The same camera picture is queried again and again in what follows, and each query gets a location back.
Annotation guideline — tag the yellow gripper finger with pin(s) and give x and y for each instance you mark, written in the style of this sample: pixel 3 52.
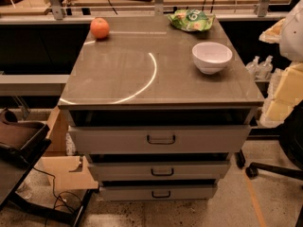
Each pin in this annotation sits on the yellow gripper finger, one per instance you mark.
pixel 284 93
pixel 272 34

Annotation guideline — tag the white bowl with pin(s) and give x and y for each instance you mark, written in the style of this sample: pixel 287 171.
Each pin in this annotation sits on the white bowl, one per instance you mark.
pixel 211 58

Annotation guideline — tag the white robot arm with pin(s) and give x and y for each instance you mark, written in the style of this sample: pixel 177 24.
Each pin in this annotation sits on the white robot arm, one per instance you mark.
pixel 290 47

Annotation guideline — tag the clear plastic bottle right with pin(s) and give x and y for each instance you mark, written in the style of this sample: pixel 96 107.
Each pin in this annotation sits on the clear plastic bottle right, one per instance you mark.
pixel 265 68

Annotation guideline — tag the clear plastic bottle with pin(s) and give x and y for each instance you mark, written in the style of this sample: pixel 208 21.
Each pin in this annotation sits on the clear plastic bottle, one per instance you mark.
pixel 265 68
pixel 252 66

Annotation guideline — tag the clear plastic bottle left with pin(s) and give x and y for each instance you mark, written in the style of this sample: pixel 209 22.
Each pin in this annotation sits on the clear plastic bottle left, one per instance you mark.
pixel 252 66

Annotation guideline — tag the green chip bag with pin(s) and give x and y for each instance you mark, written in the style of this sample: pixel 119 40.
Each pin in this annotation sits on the green chip bag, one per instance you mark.
pixel 191 20

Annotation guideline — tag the middle grey drawer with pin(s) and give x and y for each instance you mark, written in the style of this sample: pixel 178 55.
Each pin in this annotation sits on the middle grey drawer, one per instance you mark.
pixel 155 171

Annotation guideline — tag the grey drawer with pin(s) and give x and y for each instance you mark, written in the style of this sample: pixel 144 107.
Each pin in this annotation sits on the grey drawer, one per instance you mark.
pixel 158 192
pixel 156 140
pixel 155 171

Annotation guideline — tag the grey drawer cabinet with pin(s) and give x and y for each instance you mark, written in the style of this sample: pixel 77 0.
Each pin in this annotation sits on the grey drawer cabinet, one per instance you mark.
pixel 143 75

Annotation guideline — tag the orange fruit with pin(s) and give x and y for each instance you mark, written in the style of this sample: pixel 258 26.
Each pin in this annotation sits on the orange fruit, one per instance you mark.
pixel 99 27

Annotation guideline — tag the top grey drawer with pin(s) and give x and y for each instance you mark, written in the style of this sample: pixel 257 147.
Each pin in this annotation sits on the top grey drawer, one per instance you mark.
pixel 156 140

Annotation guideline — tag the bottom grey drawer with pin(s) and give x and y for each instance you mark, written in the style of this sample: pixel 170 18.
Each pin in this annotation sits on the bottom grey drawer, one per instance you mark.
pixel 158 192

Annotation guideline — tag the cardboard box piece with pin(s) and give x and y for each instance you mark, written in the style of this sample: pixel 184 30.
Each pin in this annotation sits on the cardboard box piece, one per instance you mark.
pixel 70 171

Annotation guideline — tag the black tray cart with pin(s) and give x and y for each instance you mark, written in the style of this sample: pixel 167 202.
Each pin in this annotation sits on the black tray cart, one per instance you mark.
pixel 22 144

